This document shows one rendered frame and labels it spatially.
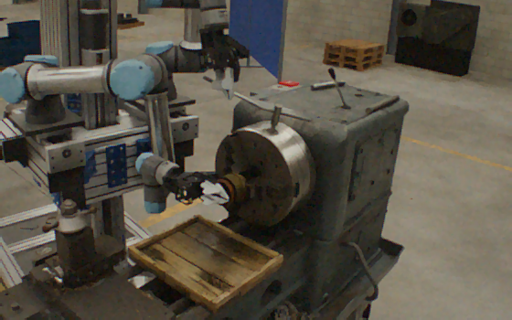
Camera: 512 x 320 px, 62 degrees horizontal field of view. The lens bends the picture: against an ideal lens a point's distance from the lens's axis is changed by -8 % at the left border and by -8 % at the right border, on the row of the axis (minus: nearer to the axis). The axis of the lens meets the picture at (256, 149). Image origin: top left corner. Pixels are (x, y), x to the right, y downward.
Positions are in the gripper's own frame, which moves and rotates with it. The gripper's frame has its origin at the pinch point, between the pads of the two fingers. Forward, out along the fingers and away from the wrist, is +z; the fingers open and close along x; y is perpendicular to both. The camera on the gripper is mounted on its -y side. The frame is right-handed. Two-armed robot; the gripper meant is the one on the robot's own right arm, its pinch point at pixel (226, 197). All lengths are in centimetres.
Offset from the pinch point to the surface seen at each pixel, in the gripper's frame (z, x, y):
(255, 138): -2.9, 13.1, -15.0
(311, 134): 6.3, 13.0, -31.1
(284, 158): 8.0, 10.0, -15.2
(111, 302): 3.4, -11.2, 42.5
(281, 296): 12.2, -37.6, -14.7
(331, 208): 16.6, -9.1, -31.6
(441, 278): 31, -109, -169
